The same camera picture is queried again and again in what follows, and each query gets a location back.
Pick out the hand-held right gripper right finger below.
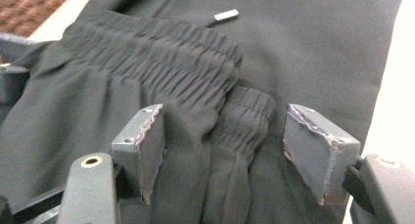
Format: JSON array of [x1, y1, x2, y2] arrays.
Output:
[[282, 103, 361, 206]]

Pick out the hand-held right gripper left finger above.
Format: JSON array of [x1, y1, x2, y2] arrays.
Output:
[[111, 103, 166, 205]]

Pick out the brown woven basket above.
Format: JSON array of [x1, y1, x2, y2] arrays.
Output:
[[0, 0, 77, 37]]

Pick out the black pants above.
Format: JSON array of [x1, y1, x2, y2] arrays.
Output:
[[0, 0, 407, 224]]

